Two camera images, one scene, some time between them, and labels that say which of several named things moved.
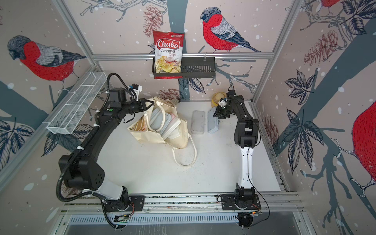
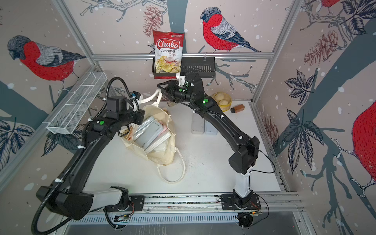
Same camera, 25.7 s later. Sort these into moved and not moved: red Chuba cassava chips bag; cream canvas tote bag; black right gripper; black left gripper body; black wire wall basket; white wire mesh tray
Moved: cream canvas tote bag; black left gripper body; black right gripper
Not moved: white wire mesh tray; black wire wall basket; red Chuba cassava chips bag
